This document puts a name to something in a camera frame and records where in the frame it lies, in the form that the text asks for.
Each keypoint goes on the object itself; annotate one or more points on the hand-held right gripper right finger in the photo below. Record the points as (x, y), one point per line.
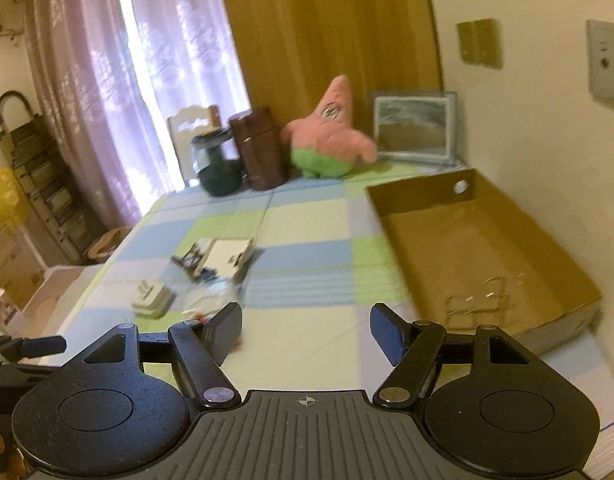
(386, 330)

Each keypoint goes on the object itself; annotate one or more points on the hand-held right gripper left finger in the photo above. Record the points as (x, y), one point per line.
(228, 327)

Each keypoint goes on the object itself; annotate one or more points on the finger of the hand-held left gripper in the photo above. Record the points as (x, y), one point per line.
(17, 377)
(44, 346)

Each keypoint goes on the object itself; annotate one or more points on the clear plastic bag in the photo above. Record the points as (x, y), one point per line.
(212, 300)

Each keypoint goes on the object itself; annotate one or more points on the white plug adapter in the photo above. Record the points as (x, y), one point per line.
(152, 302)

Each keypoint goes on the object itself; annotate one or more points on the shallow cardboard box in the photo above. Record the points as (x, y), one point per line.
(467, 245)

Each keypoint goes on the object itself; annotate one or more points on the white flat box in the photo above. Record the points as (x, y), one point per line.
(229, 257)

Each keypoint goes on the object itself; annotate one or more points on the leopard hair claw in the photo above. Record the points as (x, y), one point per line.
(189, 259)

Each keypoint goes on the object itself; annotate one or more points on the stacked cardboard cartons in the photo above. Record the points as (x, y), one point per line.
(9, 270)

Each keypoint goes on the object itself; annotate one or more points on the checked tablecloth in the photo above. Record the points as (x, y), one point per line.
(312, 280)

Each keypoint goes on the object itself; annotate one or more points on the beige waste basket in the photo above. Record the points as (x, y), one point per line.
(109, 245)

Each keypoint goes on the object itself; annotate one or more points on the yellow plastic bag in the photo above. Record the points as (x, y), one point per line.
(4, 200)

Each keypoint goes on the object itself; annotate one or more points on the dark glass jar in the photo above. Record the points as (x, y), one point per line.
(218, 175)

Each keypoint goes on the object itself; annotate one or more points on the black metal rack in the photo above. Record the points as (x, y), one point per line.
(42, 180)

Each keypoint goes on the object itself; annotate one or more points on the brown metal canister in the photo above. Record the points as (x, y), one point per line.
(259, 150)

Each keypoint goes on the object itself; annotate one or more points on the pink starfish plush toy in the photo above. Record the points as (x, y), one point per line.
(322, 140)

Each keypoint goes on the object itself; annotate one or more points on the cream wooden chair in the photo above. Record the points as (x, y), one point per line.
(192, 120)

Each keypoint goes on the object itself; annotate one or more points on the mauve lace curtain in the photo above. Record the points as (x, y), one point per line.
(82, 90)
(187, 35)

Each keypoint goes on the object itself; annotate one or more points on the brown wooden cabinet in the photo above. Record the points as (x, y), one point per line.
(332, 25)

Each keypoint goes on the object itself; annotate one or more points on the silver picture frame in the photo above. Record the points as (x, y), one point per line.
(412, 125)

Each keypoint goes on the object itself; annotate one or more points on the gold wall socket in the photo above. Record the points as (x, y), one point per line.
(479, 44)

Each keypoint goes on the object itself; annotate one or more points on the white wall socket panel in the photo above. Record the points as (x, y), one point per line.
(609, 60)

